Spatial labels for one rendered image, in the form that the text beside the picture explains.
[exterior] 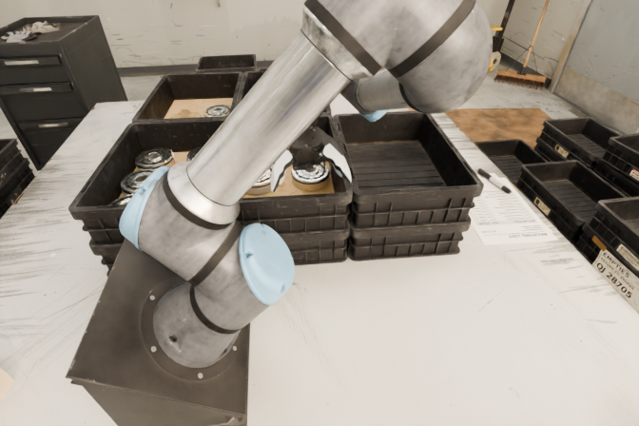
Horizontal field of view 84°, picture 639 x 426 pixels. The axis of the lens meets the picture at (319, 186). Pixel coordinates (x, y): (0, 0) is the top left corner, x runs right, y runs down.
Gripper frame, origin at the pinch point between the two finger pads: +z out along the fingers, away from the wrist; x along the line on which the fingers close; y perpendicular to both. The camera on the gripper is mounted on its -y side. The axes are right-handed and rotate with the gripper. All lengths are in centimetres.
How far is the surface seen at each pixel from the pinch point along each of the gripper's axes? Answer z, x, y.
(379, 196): -1.7, -14.5, 10.8
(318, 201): -2.1, -1.0, 10.1
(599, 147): -67, -162, 109
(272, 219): -1.2, 9.7, 14.2
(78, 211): -4.3, 48.2, 5.5
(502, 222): -3, -54, 39
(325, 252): 3.4, -1.4, 27.2
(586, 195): -32, -126, 92
